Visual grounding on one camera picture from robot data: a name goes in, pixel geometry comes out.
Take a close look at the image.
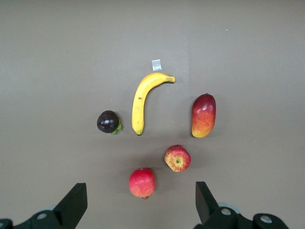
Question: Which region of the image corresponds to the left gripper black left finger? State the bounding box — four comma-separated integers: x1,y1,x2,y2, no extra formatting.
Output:
14,182,88,229

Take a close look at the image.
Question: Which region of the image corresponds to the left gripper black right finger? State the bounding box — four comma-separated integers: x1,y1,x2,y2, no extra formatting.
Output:
194,181,251,229

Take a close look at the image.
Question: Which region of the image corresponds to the red yellow apple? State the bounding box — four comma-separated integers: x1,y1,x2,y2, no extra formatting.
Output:
164,144,192,173

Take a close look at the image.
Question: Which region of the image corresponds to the yellow banana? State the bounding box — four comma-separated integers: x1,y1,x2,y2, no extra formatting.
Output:
131,72,176,136

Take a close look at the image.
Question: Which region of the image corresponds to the red pomegranate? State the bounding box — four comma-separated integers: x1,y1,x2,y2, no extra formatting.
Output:
128,167,157,200

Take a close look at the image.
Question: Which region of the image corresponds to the red yellow mango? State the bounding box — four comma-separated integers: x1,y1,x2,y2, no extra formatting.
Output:
191,93,217,139

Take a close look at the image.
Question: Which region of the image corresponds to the dark purple eggplant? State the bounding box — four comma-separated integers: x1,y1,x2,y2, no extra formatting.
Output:
96,110,123,135

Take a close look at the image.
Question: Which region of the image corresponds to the small clear tape piece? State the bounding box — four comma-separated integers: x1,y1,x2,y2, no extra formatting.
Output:
151,59,162,72

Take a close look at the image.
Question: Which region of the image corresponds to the brown table cover sheet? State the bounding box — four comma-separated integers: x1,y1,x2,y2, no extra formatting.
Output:
0,0,305,229

